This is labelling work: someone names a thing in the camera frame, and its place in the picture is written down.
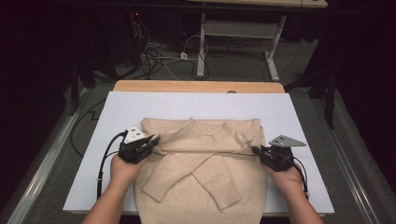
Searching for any person's left hand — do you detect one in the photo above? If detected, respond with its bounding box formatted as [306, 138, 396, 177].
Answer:
[110, 154, 148, 188]

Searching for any beige knit sweater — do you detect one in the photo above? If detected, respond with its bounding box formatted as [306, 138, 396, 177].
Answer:
[134, 117, 269, 224]

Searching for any hand-held gripper black cable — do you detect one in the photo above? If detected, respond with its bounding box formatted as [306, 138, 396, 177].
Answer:
[96, 130, 129, 200]
[284, 150, 310, 200]

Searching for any white board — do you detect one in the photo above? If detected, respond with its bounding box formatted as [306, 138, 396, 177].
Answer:
[63, 91, 335, 216]

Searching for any white cable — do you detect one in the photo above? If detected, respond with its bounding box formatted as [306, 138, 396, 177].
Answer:
[155, 35, 209, 82]

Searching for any bundle of black cables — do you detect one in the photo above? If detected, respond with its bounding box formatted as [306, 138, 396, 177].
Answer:
[129, 12, 200, 80]

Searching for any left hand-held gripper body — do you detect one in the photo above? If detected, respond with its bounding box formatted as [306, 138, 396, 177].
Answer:
[118, 124, 153, 165]

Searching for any light wooden desk top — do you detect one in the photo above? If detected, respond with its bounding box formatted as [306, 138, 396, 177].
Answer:
[186, 0, 329, 8]

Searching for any black stand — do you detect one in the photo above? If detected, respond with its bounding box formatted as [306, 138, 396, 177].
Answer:
[68, 59, 97, 117]
[284, 66, 337, 130]

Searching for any metal floor rail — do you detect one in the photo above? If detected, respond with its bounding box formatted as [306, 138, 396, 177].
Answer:
[311, 99, 382, 224]
[6, 88, 90, 224]

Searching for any right hand-held gripper black cable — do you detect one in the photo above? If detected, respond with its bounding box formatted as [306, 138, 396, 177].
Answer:
[284, 150, 310, 200]

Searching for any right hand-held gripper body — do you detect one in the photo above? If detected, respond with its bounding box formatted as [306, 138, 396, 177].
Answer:
[260, 134, 307, 173]

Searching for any left hand-held gripper black cable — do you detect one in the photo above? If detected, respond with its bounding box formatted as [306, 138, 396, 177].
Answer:
[96, 130, 129, 200]

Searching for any white metal desk frame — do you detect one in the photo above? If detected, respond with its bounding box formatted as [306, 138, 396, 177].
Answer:
[196, 12, 288, 82]

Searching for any person's right hand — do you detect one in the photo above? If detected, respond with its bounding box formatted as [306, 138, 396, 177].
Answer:
[264, 162, 304, 196]

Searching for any black floor cable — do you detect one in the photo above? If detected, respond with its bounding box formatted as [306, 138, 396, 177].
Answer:
[69, 97, 108, 158]

